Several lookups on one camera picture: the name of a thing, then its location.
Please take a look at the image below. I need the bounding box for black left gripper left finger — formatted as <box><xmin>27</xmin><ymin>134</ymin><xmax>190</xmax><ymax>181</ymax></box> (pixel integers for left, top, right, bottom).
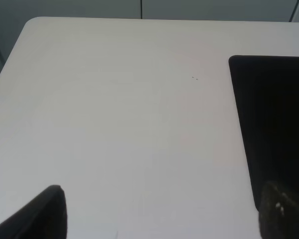
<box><xmin>0</xmin><ymin>185</ymin><xmax>68</xmax><ymax>239</ymax></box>

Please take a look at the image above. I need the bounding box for black mouse pad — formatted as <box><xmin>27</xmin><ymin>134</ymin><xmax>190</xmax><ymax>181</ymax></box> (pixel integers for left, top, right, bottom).
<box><xmin>228</xmin><ymin>55</ymin><xmax>299</xmax><ymax>207</ymax></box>

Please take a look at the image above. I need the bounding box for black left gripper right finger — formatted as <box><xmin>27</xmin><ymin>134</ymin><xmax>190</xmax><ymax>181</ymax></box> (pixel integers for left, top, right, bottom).
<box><xmin>258</xmin><ymin>181</ymin><xmax>299</xmax><ymax>239</ymax></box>

